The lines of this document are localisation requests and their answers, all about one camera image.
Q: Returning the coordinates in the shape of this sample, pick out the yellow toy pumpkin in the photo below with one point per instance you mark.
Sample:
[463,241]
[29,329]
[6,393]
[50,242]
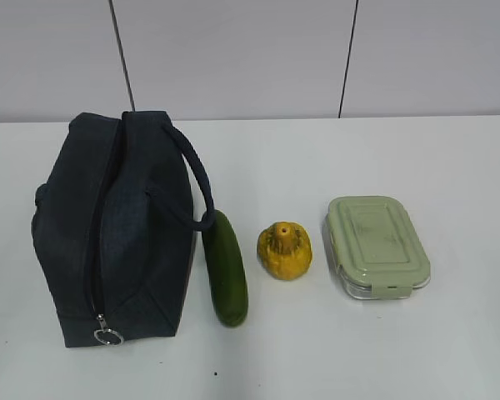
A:
[285,250]

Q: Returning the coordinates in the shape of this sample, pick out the green cucumber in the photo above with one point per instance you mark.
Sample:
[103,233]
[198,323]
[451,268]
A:
[226,273]

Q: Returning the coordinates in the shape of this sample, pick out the green lidded glass container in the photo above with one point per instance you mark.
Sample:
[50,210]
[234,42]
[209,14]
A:
[377,252]

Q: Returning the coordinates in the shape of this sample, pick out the dark blue fabric lunch bag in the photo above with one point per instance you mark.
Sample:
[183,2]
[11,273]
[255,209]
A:
[115,224]

